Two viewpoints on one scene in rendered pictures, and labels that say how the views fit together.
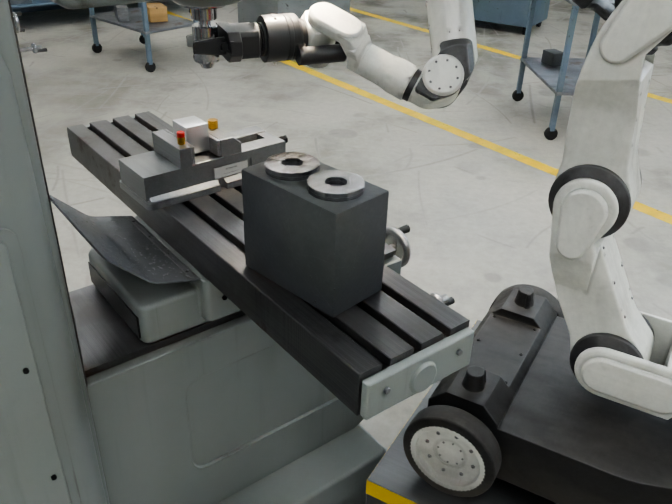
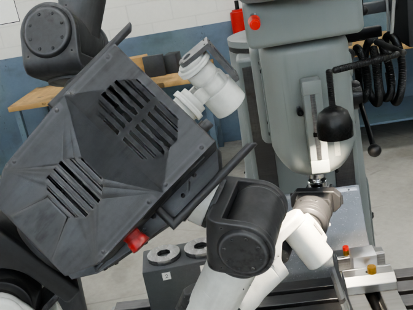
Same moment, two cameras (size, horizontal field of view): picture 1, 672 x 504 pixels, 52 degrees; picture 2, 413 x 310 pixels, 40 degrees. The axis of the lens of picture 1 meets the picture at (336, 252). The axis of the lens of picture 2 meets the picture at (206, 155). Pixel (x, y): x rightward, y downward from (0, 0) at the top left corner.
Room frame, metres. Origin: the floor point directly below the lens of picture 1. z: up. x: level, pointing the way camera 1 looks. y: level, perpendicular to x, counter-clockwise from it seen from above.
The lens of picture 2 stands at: (2.04, -0.82, 1.83)
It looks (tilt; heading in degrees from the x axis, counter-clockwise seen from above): 19 degrees down; 135
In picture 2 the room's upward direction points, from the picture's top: 10 degrees counter-clockwise
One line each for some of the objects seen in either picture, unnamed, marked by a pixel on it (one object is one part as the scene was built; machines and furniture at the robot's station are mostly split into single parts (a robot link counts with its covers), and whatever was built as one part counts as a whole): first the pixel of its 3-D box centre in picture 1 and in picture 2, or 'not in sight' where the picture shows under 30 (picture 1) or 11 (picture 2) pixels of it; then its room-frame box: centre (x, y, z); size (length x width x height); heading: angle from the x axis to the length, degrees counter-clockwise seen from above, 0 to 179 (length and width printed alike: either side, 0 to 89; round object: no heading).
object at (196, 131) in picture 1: (191, 135); (363, 261); (1.39, 0.32, 1.02); 0.06 x 0.05 x 0.06; 40
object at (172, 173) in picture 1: (205, 155); (367, 285); (1.41, 0.29, 0.97); 0.35 x 0.15 x 0.11; 130
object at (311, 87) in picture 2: not in sight; (314, 125); (1.38, 0.17, 1.45); 0.04 x 0.04 x 0.21; 39
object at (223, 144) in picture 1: (214, 137); (369, 279); (1.42, 0.27, 1.00); 0.12 x 0.06 x 0.04; 40
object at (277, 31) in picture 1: (252, 41); (313, 209); (1.35, 0.17, 1.23); 0.13 x 0.12 x 0.10; 23
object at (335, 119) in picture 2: not in sight; (334, 121); (1.46, 0.12, 1.48); 0.07 x 0.07 x 0.06
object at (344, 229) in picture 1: (312, 226); (188, 281); (1.01, 0.04, 1.01); 0.22 x 0.12 x 0.20; 47
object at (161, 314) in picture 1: (219, 254); not in sight; (1.32, 0.26, 0.77); 0.50 x 0.35 x 0.12; 129
